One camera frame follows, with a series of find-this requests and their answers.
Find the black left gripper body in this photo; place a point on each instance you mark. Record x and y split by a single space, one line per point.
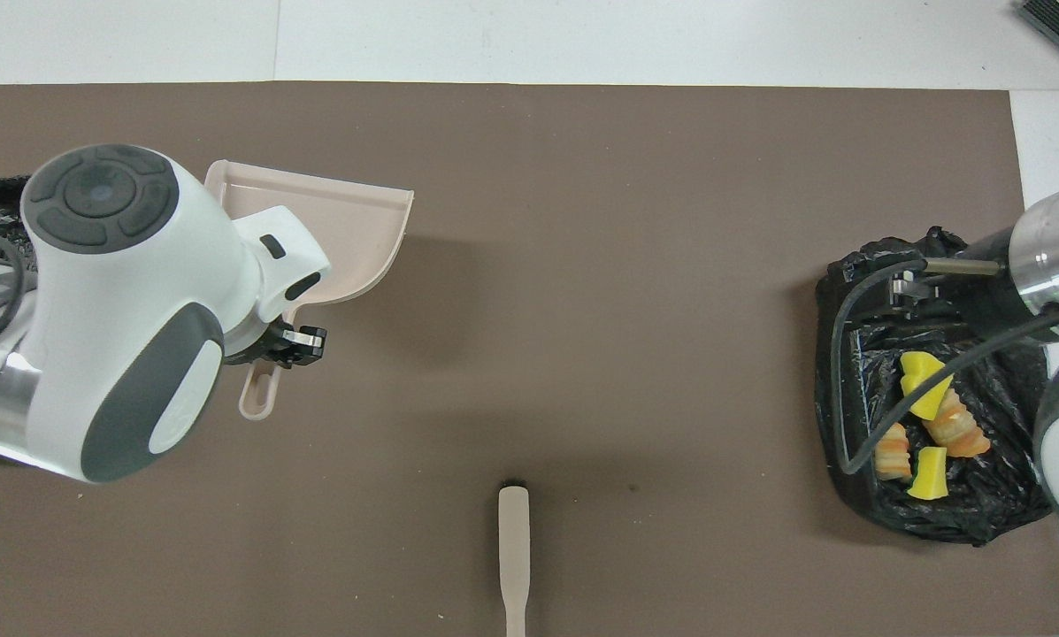
255 345

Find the beige brush with black bristles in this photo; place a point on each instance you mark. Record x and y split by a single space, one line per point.
513 548

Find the blue bin with black bag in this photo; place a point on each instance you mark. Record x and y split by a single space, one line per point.
980 504

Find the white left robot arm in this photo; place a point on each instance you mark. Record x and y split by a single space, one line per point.
113 310

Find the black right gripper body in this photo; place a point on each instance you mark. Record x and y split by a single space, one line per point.
985 283

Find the orange striped bread piece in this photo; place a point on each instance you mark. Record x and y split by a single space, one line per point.
961 426

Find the pale striped bread piece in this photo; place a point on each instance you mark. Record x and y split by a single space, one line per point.
894 451

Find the beige plastic dustpan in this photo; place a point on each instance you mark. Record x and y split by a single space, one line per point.
352 221

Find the yellow sponge with green layer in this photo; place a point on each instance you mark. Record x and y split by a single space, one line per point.
929 473

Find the brown table mat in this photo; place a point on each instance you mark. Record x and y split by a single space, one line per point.
582 159

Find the large yellow sponge piece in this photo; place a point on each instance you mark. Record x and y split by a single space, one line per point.
925 385

